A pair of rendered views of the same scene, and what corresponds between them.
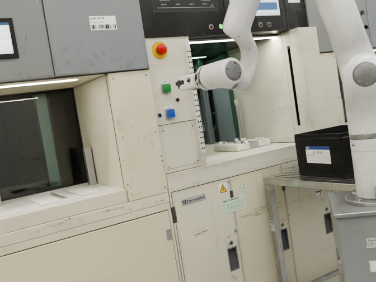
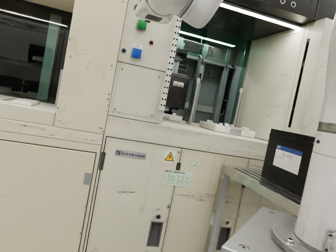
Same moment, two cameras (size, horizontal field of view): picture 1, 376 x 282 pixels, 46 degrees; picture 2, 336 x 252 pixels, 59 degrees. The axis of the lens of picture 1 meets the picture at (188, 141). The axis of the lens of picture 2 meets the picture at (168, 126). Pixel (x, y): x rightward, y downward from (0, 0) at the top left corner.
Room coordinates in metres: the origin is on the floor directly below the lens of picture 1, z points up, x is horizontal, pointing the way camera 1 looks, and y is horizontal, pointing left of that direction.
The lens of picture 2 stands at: (0.78, -0.36, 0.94)
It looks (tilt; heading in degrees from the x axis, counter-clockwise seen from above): 4 degrees down; 14
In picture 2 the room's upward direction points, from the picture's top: 11 degrees clockwise
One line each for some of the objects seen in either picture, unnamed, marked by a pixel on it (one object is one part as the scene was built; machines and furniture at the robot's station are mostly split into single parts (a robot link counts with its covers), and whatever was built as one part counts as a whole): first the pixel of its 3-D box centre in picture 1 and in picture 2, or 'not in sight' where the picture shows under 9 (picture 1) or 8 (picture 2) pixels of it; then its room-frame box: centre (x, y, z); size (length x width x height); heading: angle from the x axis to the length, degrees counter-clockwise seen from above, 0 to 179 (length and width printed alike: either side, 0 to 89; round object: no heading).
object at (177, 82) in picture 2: not in sight; (165, 85); (2.43, 0.12, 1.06); 0.24 x 0.20 x 0.32; 121
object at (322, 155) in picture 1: (343, 149); (324, 166); (1.82, -0.63, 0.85); 0.28 x 0.28 x 0.17; 25
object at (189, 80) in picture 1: (197, 80); (156, 6); (1.56, -0.07, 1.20); 0.11 x 0.10 x 0.07; 31
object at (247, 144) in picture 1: (241, 143); (226, 127); (2.30, -0.27, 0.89); 0.22 x 0.21 x 0.04; 31
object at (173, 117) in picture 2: not in sight; (160, 113); (2.43, 0.12, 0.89); 0.22 x 0.21 x 0.04; 31
